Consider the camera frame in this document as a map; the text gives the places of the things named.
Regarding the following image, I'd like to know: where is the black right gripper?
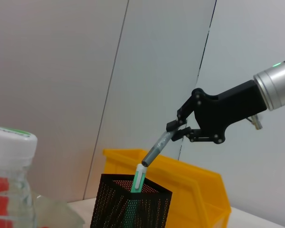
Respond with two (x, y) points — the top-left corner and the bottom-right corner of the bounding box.
(165, 79), (268, 145)

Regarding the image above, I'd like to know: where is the mint green utility knife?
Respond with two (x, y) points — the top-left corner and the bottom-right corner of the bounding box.
(123, 163), (148, 228)

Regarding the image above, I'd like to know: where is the green label water bottle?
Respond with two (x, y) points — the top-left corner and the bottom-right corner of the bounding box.
(0, 126), (38, 228)

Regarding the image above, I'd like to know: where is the black mesh pen holder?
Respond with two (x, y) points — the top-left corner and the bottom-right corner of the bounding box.
(90, 173), (173, 228)

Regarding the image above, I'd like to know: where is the yellow plastic bin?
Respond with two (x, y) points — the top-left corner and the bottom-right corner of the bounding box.
(102, 148), (232, 228)

